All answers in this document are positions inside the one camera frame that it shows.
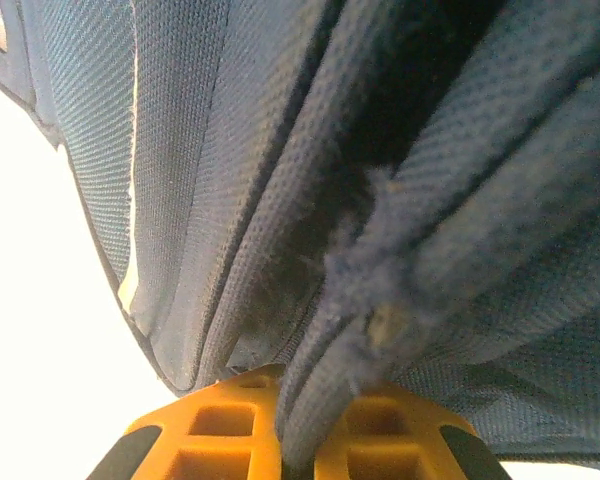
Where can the navy blue school backpack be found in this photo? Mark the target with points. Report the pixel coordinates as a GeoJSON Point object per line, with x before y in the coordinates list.
{"type": "Point", "coordinates": [300, 175]}

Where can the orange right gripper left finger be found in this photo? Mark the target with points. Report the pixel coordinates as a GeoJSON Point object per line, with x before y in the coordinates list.
{"type": "Point", "coordinates": [265, 425]}

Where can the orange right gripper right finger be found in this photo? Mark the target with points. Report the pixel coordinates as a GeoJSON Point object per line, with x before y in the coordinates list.
{"type": "Point", "coordinates": [420, 415]}

